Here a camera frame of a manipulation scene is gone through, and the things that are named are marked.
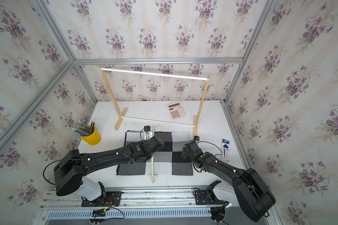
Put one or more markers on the colored pencils bundle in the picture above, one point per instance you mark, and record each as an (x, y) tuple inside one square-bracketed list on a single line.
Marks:
[(82, 129)]

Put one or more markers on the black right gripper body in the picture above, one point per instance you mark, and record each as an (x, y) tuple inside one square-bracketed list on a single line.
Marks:
[(185, 154)]

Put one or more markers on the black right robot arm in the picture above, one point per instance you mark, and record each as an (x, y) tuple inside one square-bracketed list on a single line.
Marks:
[(253, 195)]

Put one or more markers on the aluminium mounting rail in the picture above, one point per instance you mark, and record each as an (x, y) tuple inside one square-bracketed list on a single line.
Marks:
[(151, 197)]

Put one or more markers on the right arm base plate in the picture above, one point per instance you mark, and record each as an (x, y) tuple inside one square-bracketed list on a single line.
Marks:
[(205, 197)]

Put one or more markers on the pink calculator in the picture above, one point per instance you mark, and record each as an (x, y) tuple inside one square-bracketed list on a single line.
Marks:
[(176, 110)]

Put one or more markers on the blue white packaged item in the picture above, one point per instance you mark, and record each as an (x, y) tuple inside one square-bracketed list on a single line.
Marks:
[(226, 151)]

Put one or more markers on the small electronics board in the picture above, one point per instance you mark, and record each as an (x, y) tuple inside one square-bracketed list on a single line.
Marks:
[(100, 212)]

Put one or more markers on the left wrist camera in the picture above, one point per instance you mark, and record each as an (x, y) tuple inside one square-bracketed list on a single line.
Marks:
[(147, 129)]

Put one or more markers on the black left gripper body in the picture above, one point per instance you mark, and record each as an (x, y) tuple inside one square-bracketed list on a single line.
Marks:
[(143, 145)]

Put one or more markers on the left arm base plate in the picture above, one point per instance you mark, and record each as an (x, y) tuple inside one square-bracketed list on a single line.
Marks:
[(110, 199)]

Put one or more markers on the yellow pencil cup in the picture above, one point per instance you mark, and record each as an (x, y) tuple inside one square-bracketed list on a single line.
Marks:
[(92, 139)]

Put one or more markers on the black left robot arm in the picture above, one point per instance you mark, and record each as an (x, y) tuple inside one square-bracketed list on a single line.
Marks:
[(71, 171)]

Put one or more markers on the black white checkered scarf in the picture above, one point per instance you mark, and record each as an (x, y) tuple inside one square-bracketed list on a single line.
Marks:
[(167, 161)]

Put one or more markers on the wooden clothes rack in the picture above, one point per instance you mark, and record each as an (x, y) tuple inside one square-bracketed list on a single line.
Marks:
[(122, 113)]

